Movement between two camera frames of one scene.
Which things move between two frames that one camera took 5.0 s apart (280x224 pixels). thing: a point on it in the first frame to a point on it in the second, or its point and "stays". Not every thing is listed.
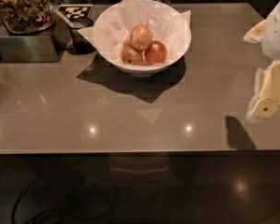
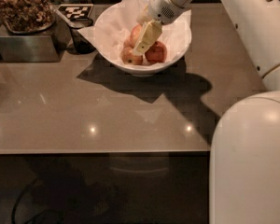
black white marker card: [75, 11] stays
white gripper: [277, 36] to [161, 10]
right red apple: [156, 52] stays
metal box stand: [47, 47] stays
